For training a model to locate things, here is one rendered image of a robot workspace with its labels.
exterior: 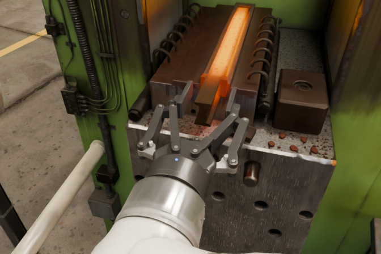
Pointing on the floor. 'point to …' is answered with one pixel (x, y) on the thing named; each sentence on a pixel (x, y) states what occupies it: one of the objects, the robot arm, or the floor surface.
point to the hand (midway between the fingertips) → (208, 100)
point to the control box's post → (10, 221)
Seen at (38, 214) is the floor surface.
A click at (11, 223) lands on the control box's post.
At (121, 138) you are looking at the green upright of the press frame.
